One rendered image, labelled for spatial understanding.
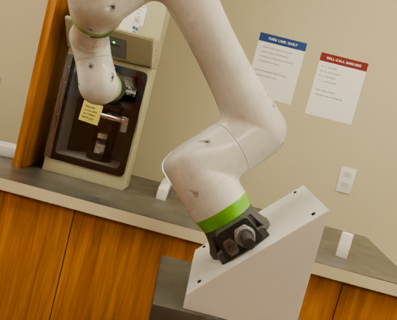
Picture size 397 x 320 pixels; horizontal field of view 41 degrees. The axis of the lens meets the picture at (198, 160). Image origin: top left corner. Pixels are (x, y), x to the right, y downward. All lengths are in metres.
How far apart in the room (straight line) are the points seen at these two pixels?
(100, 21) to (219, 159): 0.36
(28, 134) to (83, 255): 0.50
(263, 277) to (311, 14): 1.58
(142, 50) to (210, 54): 0.83
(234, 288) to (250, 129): 0.33
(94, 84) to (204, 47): 0.43
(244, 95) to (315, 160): 1.32
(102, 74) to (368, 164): 1.40
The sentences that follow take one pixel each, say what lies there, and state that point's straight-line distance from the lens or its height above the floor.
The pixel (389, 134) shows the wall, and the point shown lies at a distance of 2.46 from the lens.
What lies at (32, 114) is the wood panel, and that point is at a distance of 2.00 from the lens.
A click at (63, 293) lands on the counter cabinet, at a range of 1.86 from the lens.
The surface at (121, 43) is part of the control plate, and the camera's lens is 1.91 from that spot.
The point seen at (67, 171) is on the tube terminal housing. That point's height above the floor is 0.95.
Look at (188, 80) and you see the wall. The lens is 2.38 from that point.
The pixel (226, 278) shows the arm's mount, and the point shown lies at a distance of 1.04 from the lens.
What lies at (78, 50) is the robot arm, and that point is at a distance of 1.46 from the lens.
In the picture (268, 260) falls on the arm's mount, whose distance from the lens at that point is 1.03.
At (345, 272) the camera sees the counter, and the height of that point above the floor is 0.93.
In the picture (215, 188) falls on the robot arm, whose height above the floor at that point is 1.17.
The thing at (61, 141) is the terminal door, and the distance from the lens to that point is 2.03.
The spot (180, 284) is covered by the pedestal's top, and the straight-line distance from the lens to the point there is 1.18.
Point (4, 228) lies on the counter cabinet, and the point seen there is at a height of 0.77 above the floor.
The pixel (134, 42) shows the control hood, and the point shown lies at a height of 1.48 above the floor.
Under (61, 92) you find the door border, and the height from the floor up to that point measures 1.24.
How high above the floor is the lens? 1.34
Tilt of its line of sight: 6 degrees down
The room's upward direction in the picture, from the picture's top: 14 degrees clockwise
